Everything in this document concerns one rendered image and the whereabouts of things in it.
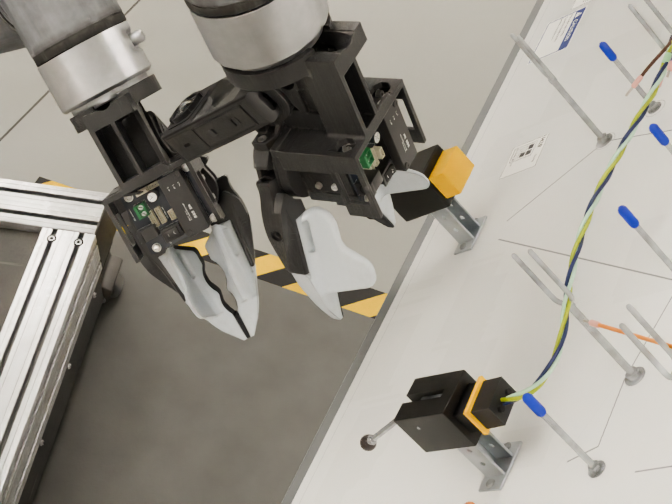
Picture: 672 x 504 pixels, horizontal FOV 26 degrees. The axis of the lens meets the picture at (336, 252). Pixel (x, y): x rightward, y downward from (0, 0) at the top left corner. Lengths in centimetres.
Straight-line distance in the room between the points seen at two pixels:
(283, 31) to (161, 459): 162
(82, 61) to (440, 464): 44
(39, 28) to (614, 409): 50
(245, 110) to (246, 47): 7
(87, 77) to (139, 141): 6
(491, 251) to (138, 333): 123
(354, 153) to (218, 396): 161
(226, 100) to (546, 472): 39
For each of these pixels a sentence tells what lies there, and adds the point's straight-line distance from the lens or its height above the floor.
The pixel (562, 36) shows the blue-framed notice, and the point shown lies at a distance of 167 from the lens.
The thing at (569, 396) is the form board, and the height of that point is 109.
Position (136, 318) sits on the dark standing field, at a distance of 255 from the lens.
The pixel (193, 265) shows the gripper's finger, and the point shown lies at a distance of 112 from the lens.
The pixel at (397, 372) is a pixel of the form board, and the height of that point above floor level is 92.
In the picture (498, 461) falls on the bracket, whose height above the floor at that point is 106.
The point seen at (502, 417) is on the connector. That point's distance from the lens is 107.
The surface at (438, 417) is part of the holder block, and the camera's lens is 108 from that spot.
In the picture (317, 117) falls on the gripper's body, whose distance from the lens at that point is 88.
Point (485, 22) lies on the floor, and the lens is 305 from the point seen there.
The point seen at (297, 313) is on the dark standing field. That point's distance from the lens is 253.
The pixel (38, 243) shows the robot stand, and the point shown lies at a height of 23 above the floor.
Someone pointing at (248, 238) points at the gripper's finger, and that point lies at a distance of 112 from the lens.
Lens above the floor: 204
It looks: 51 degrees down
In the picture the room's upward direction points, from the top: straight up
